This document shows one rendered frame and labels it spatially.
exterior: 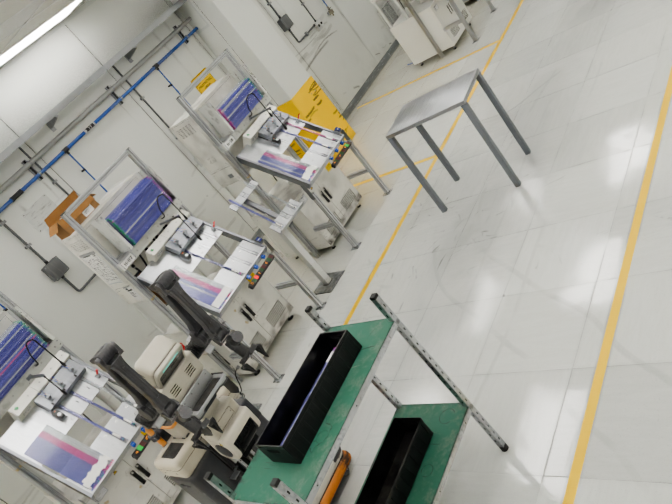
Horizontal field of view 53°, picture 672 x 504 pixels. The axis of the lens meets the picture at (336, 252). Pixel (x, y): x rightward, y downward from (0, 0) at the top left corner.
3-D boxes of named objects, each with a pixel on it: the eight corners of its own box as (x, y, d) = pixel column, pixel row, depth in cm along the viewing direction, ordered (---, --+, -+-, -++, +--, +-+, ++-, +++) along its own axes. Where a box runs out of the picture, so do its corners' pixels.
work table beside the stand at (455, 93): (520, 186, 496) (463, 100, 464) (442, 213, 542) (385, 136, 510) (531, 150, 525) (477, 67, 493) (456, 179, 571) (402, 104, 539)
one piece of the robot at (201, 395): (199, 436, 334) (169, 410, 326) (228, 391, 350) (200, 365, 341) (217, 437, 323) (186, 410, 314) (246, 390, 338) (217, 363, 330)
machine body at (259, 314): (298, 312, 575) (251, 261, 551) (258, 378, 534) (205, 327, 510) (253, 320, 621) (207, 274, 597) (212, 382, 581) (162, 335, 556)
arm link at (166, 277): (153, 268, 316) (140, 284, 310) (171, 267, 308) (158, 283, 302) (208, 331, 339) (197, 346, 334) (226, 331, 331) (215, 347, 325)
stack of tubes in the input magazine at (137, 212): (174, 200, 528) (149, 174, 518) (135, 245, 499) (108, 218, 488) (165, 203, 537) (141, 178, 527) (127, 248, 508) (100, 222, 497)
